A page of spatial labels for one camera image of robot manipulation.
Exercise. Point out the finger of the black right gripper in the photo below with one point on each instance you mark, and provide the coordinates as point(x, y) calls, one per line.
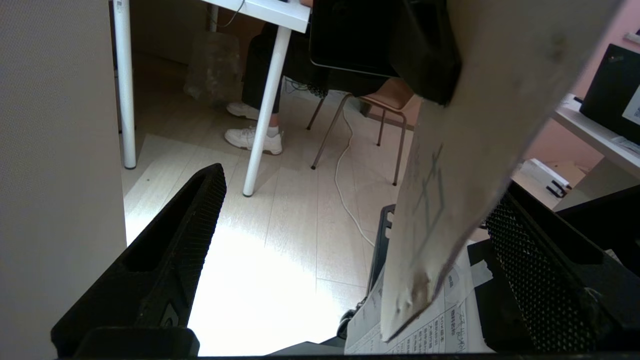
point(427, 50)

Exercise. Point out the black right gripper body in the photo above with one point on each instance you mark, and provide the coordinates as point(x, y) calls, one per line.
point(350, 30)

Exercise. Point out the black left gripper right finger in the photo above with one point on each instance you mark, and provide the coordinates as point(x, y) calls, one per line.
point(550, 290)

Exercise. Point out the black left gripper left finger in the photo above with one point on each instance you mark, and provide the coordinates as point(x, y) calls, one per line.
point(150, 280)

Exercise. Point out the do-not-disturb door hanger sign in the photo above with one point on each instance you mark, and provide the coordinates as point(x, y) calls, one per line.
point(490, 125)

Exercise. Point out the beige door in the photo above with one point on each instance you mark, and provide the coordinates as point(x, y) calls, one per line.
point(55, 150)

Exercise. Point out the brown seat metal chair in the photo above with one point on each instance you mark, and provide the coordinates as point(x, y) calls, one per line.
point(392, 97)

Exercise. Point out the leg in black trousers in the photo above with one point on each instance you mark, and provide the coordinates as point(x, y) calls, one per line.
point(257, 70)

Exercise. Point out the white table with round legs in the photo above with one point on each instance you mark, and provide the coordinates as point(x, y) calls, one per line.
point(265, 110)

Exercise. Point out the printed paper form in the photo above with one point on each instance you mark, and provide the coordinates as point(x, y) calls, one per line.
point(440, 330)

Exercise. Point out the white box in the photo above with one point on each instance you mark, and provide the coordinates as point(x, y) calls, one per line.
point(542, 172)

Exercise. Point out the grey plastic bag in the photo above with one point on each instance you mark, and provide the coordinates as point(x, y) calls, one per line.
point(212, 65)

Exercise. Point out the white desk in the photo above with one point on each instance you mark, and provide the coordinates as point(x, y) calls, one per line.
point(595, 137)

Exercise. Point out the black laptop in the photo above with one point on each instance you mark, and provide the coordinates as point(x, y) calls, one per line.
point(610, 95)

